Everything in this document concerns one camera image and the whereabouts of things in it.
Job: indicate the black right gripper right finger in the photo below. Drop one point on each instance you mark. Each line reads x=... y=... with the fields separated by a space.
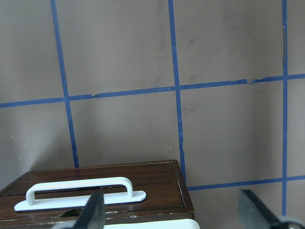
x=254 y=214

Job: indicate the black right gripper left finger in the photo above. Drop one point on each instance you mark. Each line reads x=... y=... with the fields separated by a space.
x=93 y=215

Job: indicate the white foam tray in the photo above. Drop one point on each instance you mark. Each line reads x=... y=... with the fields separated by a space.
x=167 y=224

